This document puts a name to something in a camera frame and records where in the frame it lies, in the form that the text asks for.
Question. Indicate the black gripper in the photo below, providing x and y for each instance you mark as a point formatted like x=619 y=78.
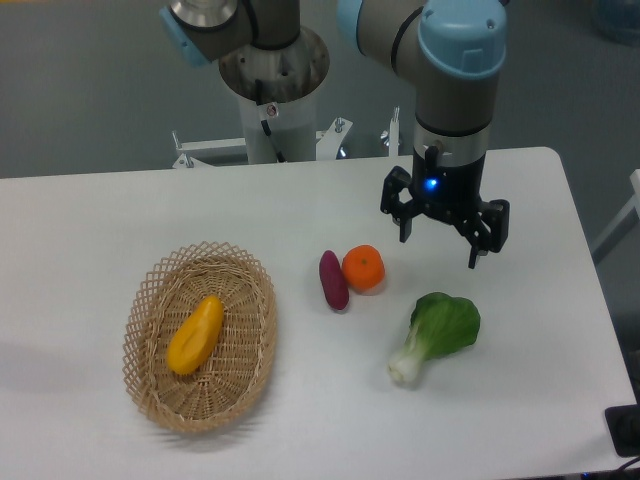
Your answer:
x=450 y=195

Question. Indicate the yellow mango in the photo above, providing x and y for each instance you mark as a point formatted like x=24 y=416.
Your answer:
x=196 y=338

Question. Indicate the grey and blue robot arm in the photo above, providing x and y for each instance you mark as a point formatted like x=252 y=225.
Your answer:
x=450 y=52

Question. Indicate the oval wicker basket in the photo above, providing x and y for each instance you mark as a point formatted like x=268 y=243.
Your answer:
x=231 y=379

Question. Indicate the orange tangerine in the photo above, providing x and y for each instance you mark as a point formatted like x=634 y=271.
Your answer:
x=363 y=268

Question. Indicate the green bok choy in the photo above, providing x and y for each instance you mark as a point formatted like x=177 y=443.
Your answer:
x=440 y=325

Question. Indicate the purple sweet potato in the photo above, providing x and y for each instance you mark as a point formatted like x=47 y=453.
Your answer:
x=333 y=282

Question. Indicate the black device at table edge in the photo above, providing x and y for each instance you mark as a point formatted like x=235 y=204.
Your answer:
x=623 y=426

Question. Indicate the white frame at right edge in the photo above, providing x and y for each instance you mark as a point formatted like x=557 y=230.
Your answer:
x=620 y=225

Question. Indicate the white metal base frame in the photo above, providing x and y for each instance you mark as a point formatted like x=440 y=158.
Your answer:
x=337 y=142

